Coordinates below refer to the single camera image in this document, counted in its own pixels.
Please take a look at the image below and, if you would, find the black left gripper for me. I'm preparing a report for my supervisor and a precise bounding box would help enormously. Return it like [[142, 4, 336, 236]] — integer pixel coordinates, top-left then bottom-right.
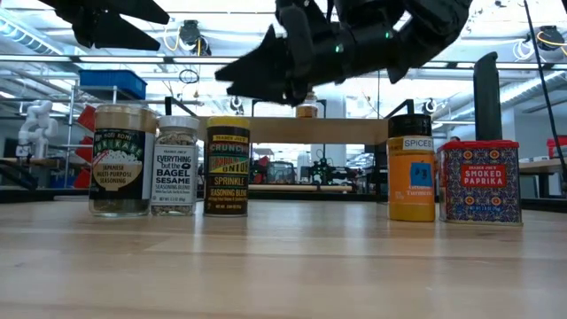
[[37, 0, 171, 52]]

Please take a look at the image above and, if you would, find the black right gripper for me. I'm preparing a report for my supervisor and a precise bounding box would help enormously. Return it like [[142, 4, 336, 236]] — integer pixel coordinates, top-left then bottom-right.
[[214, 0, 402, 108]]

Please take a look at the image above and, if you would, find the chili onion can yellow lid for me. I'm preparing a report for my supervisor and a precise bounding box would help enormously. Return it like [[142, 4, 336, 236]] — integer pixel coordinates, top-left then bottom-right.
[[203, 115, 252, 218]]

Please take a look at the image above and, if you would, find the bagel sesame jar white lid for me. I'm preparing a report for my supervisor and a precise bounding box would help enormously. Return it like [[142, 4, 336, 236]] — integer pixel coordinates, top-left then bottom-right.
[[150, 115, 200, 217]]

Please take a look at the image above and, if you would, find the furikake jar with tan lid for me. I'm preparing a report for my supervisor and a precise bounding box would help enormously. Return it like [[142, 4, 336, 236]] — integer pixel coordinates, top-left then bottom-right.
[[88, 104, 159, 218]]

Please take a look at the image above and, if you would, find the orange turmeric bottle black lid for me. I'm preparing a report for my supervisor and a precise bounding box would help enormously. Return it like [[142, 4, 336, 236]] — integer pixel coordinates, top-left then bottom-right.
[[387, 113, 437, 223]]

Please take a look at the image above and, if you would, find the smoked paprika tin red lid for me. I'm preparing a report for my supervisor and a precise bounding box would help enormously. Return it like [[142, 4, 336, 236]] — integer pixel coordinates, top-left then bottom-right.
[[436, 139, 524, 227]]

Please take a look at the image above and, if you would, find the wooden shelf with black legs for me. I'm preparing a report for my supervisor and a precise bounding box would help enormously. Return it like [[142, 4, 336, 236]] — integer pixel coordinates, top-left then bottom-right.
[[197, 115, 391, 206]]

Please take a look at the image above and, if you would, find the blue storage bin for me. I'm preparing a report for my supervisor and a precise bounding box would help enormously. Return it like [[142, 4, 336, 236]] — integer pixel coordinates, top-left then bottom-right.
[[78, 69, 148, 101]]

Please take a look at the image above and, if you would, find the long tan tube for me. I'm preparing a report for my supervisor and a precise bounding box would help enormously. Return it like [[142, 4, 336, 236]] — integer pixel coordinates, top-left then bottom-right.
[[246, 183, 354, 193]]

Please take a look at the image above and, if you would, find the red bin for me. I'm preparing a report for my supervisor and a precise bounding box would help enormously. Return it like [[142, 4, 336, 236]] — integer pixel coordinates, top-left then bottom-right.
[[546, 136, 567, 160]]

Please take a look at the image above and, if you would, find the black ceiling cable reel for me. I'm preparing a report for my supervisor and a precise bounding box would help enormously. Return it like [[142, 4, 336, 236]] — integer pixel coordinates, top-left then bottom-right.
[[534, 25, 567, 58], [178, 19, 213, 58]]

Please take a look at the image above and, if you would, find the black upright post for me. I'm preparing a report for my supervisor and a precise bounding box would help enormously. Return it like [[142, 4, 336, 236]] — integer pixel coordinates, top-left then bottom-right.
[[472, 51, 503, 142]]

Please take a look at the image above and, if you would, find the thin black slanted cable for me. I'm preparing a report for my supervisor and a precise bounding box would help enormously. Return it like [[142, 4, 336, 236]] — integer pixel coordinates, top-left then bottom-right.
[[522, 0, 567, 172]]

